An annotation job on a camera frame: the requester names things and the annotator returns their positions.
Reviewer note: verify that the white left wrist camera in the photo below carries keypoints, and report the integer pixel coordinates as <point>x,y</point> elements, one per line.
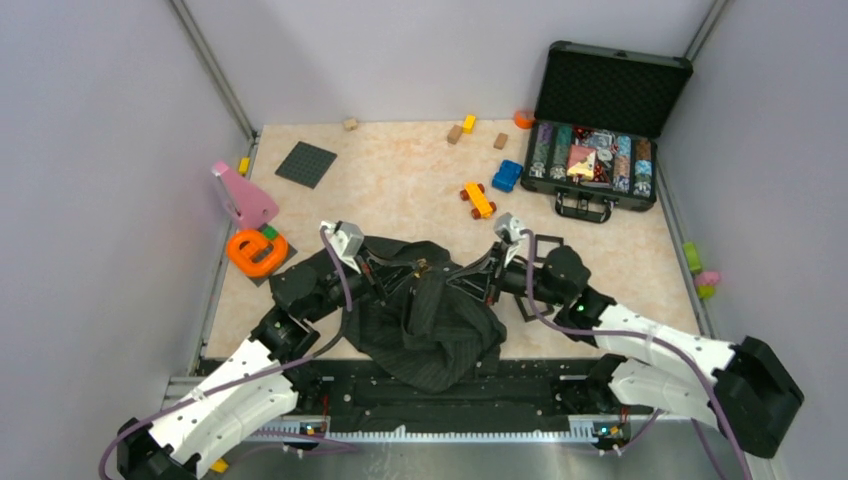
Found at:
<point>345,239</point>

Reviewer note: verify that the black square frame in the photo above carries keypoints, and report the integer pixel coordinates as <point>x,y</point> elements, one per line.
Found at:
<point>544,244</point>
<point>531,310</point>

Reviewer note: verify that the orange curved toy track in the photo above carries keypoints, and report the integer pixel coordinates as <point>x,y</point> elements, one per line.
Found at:
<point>257,254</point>

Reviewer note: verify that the yellow wedge block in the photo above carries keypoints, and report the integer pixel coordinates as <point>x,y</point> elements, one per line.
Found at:
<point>220,466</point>

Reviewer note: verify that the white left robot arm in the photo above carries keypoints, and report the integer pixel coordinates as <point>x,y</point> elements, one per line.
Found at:
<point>256,383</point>

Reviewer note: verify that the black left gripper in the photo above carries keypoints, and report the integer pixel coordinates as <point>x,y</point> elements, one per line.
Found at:
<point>377,271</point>

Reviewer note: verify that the small yellow brick left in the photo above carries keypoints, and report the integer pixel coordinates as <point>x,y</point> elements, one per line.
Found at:
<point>244,166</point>

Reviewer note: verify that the pink and green toy pile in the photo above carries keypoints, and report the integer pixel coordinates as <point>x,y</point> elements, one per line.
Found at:
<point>705,281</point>

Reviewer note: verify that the dark pinstriped garment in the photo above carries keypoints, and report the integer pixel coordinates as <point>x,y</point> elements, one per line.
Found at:
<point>427,334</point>

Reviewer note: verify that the blue toy brick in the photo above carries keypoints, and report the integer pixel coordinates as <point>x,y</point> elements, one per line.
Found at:
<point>507,176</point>

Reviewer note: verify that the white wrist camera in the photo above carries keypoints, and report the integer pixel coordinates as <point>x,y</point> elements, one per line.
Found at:
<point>345,239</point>
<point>510,231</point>

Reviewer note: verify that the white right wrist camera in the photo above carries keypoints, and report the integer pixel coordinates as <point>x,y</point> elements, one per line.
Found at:
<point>510,231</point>

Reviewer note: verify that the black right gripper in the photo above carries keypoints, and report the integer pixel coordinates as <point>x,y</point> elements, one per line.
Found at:
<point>475,278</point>

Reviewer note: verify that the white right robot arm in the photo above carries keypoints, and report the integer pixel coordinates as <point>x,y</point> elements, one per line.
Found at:
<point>741,389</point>

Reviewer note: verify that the pink toy ramp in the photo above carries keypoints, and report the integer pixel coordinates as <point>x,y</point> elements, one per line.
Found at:
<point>247,204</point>

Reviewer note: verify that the wooden block centre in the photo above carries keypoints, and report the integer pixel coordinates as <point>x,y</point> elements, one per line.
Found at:
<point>454,134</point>

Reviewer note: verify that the orange cylinder cup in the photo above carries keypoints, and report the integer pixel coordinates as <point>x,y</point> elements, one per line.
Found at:
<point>524,119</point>

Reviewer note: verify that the black poker chip case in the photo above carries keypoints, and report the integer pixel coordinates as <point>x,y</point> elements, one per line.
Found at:
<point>597,118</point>

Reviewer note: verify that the yellow toy brick car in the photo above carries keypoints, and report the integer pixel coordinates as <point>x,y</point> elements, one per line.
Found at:
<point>481,206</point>

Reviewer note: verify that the small wooden block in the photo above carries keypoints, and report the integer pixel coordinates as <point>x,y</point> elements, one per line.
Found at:
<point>500,141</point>

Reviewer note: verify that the grey square baseplate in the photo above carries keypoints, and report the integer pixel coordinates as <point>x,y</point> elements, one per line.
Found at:
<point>306,164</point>

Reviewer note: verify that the yellow cube block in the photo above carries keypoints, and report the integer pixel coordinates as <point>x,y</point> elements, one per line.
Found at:
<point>468,124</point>

